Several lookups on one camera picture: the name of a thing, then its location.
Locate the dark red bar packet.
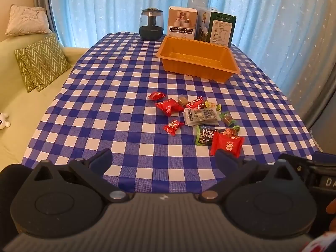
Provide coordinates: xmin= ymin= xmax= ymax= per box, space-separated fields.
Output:
xmin=187 ymin=96 xmax=205 ymax=109

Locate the blue white checked tablecloth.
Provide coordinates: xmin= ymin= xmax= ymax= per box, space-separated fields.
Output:
xmin=21 ymin=31 xmax=319 ymax=197

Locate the orange plastic tray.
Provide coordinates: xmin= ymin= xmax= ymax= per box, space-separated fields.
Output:
xmin=156 ymin=36 xmax=240 ymax=82

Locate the white cushion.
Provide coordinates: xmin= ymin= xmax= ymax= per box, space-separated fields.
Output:
xmin=5 ymin=4 xmax=51 ymax=36

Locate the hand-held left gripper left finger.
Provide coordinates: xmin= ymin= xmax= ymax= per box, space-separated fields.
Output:
xmin=25 ymin=148 xmax=130 ymax=204

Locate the red square snack packet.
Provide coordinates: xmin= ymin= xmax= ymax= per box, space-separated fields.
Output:
xmin=210 ymin=133 xmax=245 ymax=158

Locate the red twist candy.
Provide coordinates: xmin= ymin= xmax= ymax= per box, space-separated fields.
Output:
xmin=147 ymin=91 xmax=167 ymax=101
xmin=163 ymin=119 xmax=185 ymax=136

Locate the small white toy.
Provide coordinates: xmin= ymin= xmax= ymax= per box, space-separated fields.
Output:
xmin=0 ymin=112 xmax=11 ymax=128

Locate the dark glass jar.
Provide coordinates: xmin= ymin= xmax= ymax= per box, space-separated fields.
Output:
xmin=139 ymin=8 xmax=164 ymax=41

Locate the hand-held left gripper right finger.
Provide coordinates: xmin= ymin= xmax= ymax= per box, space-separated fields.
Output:
xmin=196 ymin=150 xmax=306 ymax=204

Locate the blue star curtain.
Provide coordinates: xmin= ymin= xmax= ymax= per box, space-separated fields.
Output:
xmin=47 ymin=0 xmax=336 ymax=126

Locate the red white printed clothing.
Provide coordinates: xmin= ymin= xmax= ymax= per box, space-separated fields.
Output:
xmin=302 ymin=231 xmax=336 ymax=252

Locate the green brown candy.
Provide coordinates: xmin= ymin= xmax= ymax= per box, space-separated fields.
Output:
xmin=220 ymin=112 xmax=237 ymax=126

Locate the light green sofa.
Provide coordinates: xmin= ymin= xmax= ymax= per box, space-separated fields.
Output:
xmin=0 ymin=33 xmax=90 ymax=168

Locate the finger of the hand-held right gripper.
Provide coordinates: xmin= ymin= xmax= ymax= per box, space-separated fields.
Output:
xmin=278 ymin=153 xmax=314 ymax=179
xmin=312 ymin=152 xmax=336 ymax=167

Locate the dark green snack packet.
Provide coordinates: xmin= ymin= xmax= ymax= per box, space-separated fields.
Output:
xmin=195 ymin=125 xmax=223 ymax=146

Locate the green cardboard box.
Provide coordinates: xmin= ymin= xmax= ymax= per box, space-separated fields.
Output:
xmin=194 ymin=5 xmax=237 ymax=48

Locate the red crinkled snack packet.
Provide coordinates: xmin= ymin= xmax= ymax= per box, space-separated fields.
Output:
xmin=156 ymin=98 xmax=185 ymax=116

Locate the person's right hand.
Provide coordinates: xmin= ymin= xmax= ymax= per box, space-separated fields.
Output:
xmin=326 ymin=199 xmax=336 ymax=216

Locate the orange green candy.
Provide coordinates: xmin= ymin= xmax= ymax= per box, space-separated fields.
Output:
xmin=223 ymin=126 xmax=241 ymax=137

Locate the green zigzag cushion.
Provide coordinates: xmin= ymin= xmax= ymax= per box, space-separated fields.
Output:
xmin=22 ymin=34 xmax=72 ymax=92
xmin=14 ymin=49 xmax=36 ymax=93

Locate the white cardboard box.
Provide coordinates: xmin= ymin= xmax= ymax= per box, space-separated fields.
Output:
xmin=168 ymin=6 xmax=198 ymax=40

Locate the green yellow candy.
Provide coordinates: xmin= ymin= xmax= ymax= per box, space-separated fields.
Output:
xmin=204 ymin=100 xmax=222 ymax=112

